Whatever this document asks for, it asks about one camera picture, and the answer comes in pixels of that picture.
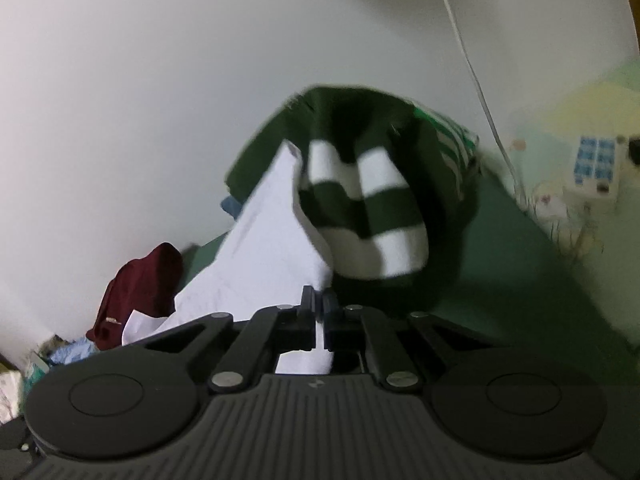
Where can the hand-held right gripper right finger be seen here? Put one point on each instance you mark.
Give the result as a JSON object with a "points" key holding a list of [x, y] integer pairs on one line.
{"points": [[327, 315]]}

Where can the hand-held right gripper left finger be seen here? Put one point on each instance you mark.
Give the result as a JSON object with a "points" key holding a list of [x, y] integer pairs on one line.
{"points": [[311, 310]]}

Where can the white shirt red mark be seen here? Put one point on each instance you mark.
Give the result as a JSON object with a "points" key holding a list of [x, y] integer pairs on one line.
{"points": [[265, 260]]}

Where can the dark green white striped shirt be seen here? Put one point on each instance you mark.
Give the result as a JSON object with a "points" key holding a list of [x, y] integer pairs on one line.
{"points": [[340, 200]]}

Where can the blue garment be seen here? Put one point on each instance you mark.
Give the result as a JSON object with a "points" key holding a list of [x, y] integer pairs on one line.
{"points": [[232, 207]]}

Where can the folded maroon garment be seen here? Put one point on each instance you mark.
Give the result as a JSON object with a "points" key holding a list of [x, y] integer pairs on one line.
{"points": [[135, 295]]}

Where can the green mat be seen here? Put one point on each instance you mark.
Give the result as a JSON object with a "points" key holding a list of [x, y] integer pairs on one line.
{"points": [[510, 270]]}

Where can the thin striped green white garment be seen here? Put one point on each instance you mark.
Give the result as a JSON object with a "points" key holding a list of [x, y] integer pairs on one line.
{"points": [[455, 145]]}

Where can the blue white patterned cloth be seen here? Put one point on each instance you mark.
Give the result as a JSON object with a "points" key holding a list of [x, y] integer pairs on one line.
{"points": [[70, 352]]}

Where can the pale cartoon print bed sheet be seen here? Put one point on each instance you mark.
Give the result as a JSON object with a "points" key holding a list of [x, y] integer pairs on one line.
{"points": [[600, 240]]}

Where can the white power strip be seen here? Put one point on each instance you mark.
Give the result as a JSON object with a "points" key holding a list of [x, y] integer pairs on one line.
{"points": [[595, 165]]}

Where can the black charger adapter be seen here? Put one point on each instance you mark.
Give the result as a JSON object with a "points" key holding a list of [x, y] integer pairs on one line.
{"points": [[634, 150]]}

